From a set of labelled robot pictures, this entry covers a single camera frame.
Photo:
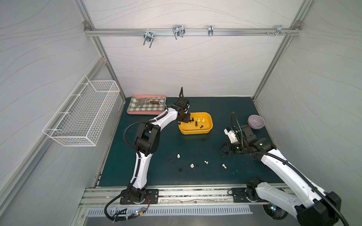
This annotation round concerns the metal hook clamp left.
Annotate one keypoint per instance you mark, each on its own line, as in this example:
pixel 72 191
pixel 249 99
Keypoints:
pixel 148 37

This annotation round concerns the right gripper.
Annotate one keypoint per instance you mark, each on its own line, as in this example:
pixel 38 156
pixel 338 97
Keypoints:
pixel 230 147

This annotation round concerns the white wire basket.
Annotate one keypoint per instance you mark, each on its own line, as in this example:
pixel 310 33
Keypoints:
pixel 82 117

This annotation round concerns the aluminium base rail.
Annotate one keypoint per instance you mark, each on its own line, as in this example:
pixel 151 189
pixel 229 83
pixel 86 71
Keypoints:
pixel 196 195

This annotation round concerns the aluminium crossbar rail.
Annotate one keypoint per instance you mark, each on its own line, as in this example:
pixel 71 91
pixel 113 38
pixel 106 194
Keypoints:
pixel 197 32

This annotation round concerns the purple bowl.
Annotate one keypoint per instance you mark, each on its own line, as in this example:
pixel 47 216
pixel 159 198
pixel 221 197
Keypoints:
pixel 256 122

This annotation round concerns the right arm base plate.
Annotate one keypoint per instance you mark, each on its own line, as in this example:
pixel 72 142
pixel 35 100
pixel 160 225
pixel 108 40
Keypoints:
pixel 241 195

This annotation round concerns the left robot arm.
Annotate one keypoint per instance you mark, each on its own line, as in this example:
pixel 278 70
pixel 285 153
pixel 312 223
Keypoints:
pixel 147 142

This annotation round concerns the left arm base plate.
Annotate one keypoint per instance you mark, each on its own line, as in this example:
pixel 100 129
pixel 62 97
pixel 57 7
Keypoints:
pixel 136 196

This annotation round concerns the pink tray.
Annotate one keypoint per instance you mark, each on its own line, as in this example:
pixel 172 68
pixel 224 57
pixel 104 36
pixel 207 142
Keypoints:
pixel 146 112

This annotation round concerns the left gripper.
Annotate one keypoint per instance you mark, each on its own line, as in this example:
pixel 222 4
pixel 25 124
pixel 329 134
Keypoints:
pixel 185 115

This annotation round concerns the metal hook clamp right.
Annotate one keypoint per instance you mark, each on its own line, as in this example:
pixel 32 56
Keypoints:
pixel 279 32

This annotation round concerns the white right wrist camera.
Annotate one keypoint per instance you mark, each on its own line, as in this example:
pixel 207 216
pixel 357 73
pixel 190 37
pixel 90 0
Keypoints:
pixel 231 135

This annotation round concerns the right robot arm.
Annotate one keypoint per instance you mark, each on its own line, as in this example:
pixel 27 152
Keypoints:
pixel 309 204

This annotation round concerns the yellow plastic storage box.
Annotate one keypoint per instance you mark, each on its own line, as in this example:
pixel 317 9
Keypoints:
pixel 191 129

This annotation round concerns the wooden handled spatula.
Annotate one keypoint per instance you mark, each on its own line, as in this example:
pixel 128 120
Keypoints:
pixel 143 101

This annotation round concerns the metal hook small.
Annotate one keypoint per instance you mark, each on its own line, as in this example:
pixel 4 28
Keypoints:
pixel 210 30

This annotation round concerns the green checkered cloth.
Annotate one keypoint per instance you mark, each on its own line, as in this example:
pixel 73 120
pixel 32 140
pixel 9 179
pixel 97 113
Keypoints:
pixel 146 107

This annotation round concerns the metal hook clamp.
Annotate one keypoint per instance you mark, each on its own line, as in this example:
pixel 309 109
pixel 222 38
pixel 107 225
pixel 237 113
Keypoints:
pixel 279 32
pixel 178 31
pixel 148 37

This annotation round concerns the metal hook clamp middle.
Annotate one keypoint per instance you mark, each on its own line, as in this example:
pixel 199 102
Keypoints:
pixel 178 31

